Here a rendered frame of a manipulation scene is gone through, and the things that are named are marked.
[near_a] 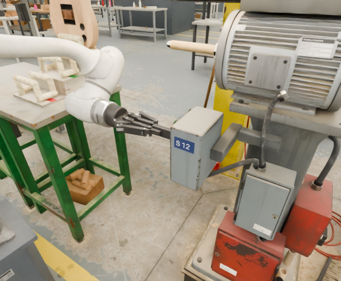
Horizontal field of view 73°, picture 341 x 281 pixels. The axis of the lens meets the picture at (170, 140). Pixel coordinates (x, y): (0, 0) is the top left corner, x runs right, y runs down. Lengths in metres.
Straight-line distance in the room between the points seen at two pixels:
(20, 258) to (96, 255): 0.74
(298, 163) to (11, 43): 0.91
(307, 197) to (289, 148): 0.25
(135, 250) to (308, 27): 1.48
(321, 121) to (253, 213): 0.38
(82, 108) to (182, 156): 0.38
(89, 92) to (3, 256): 0.61
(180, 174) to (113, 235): 1.15
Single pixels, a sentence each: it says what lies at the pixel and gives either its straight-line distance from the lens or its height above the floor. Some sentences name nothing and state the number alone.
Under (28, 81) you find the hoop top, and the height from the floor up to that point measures 1.05.
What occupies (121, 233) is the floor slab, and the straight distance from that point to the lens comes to 1.77.
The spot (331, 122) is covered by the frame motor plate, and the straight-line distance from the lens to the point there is 0.78.
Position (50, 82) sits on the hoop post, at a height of 1.02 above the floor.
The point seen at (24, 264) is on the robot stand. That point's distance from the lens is 1.09.
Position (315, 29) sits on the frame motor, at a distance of 0.75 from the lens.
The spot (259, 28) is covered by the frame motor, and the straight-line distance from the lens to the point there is 0.75.
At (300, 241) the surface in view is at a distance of 1.08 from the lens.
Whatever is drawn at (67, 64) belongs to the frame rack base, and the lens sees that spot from 1.58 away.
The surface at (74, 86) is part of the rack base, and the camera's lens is 1.42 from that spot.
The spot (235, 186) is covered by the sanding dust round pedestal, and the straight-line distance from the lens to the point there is 2.11.
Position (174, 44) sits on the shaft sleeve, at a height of 1.25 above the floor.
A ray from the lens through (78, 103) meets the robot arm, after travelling 0.86.
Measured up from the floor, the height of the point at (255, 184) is 0.90.
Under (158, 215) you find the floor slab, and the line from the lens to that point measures 1.83.
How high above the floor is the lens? 1.43
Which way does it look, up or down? 33 degrees down
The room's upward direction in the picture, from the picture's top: straight up
